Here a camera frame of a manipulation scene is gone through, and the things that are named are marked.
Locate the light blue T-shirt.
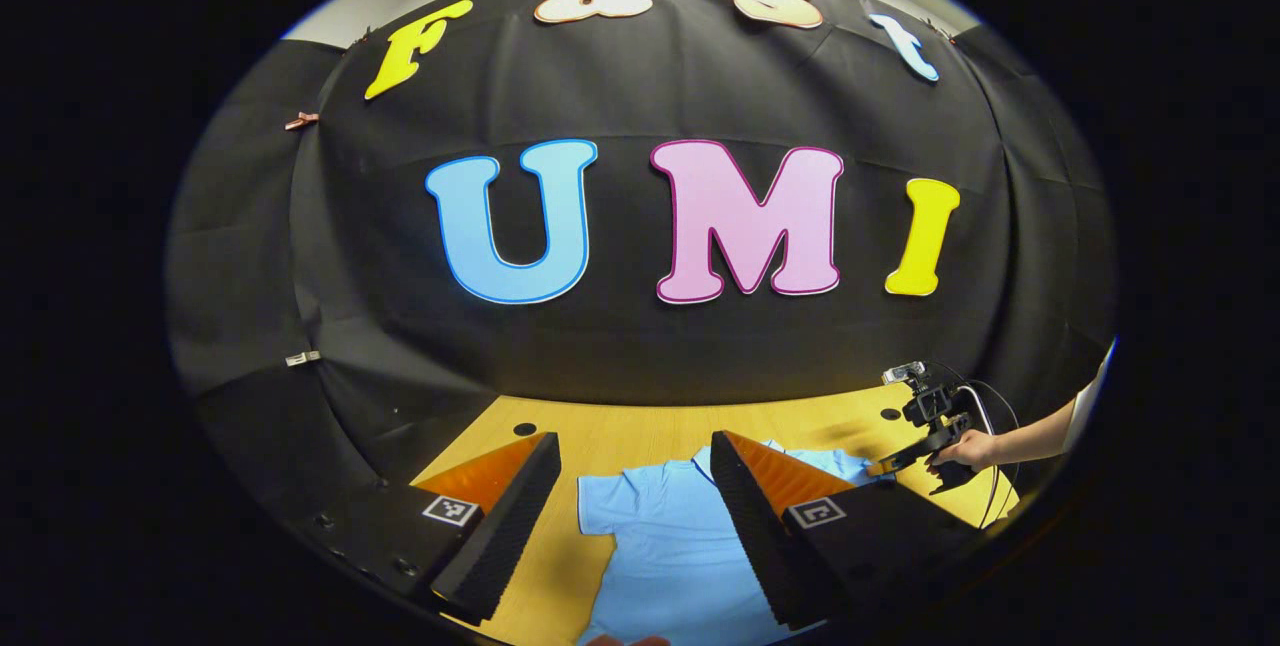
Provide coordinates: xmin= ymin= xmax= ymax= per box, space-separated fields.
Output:
xmin=577 ymin=439 xmax=896 ymax=646

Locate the black backdrop cloth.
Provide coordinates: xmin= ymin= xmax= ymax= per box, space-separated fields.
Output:
xmin=165 ymin=0 xmax=1116 ymax=527

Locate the person's white shirt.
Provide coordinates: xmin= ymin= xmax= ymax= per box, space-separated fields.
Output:
xmin=1062 ymin=341 xmax=1114 ymax=455

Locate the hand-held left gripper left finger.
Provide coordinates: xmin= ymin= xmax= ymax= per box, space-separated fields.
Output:
xmin=312 ymin=432 xmax=563 ymax=627

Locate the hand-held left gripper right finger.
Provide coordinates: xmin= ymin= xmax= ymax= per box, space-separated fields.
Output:
xmin=710 ymin=430 xmax=991 ymax=630

